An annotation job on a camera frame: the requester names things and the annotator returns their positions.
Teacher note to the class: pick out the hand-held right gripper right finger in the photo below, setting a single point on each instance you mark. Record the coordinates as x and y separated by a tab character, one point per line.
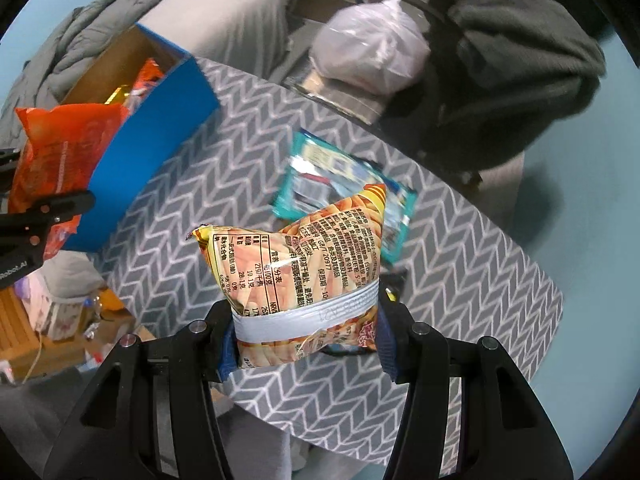
390	345

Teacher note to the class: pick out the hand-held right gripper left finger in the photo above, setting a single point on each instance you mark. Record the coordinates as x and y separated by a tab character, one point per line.
226	355

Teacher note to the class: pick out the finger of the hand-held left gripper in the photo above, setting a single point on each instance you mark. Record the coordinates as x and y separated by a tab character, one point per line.
9	159
50	210

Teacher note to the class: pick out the large orange snack packet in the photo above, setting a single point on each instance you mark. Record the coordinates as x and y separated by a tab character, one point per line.
60	150

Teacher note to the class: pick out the blue-rimmed cardboard box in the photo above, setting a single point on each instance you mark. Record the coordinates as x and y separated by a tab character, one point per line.
150	160

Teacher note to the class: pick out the taped cracker bag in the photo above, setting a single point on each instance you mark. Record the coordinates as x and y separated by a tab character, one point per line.
300	260

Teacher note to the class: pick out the orange and white snack packet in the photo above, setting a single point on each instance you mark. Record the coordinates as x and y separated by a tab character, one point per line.
149	72

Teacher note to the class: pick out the person's grey trousers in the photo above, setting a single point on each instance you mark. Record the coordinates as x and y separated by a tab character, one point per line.
260	440

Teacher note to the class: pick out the grey puffer jacket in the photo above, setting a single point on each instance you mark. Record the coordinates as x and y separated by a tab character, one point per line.
85	35

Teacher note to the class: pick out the teal snack packet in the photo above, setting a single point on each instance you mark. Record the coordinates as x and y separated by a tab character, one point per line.
325	175

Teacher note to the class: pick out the grey chevron tablecloth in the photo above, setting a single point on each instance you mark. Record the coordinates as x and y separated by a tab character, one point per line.
225	135

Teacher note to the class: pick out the black office chair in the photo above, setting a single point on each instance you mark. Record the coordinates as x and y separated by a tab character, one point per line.
440	125

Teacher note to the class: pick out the checked seat cushion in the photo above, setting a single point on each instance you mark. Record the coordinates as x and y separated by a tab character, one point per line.
340	95

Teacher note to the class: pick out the white plastic bag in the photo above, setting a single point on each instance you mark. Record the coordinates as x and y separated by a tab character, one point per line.
370	50

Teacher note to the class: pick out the grey fleece blanket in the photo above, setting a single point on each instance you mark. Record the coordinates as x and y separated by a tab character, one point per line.
525	60

